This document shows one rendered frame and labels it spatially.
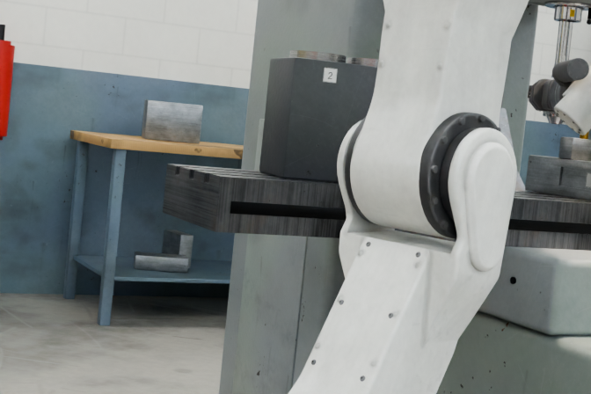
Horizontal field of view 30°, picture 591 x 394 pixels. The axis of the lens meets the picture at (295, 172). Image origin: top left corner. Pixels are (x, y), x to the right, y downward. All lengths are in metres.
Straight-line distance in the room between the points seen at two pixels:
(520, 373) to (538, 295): 0.14
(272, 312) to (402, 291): 1.24
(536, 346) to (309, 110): 0.51
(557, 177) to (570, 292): 0.40
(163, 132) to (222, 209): 3.98
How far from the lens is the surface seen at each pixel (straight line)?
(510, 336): 1.84
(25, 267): 5.98
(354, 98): 1.73
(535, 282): 1.78
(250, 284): 2.55
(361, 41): 2.23
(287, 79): 1.72
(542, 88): 1.96
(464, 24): 1.24
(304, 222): 1.64
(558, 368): 1.75
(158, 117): 5.55
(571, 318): 1.77
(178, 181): 1.74
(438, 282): 1.22
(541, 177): 2.14
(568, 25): 2.04
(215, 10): 6.22
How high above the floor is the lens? 1.06
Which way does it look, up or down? 3 degrees down
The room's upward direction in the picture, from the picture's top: 6 degrees clockwise
